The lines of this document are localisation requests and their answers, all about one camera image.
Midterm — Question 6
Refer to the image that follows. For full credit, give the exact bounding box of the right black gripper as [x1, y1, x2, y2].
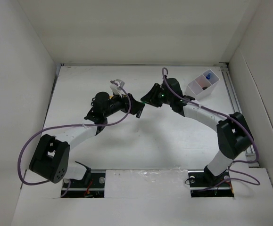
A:
[141, 83, 173, 107]

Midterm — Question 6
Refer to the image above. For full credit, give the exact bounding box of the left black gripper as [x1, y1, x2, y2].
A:
[104, 89, 144, 118]

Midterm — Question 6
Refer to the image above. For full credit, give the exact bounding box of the orange highlighter marker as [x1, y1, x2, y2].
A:
[197, 80, 204, 87]

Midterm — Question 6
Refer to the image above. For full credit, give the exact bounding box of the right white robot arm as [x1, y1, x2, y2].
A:
[141, 77, 255, 187]

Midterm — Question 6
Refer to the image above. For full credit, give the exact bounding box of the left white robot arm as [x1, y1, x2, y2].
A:
[29, 92, 145, 187]

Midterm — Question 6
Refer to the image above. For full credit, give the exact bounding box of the white three-compartment container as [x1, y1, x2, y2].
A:
[185, 69, 220, 100]

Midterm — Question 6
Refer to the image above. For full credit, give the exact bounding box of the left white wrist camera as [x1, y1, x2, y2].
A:
[110, 79, 125, 97]

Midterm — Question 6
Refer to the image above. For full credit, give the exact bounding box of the aluminium side rail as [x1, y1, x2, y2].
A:
[218, 62, 261, 168]

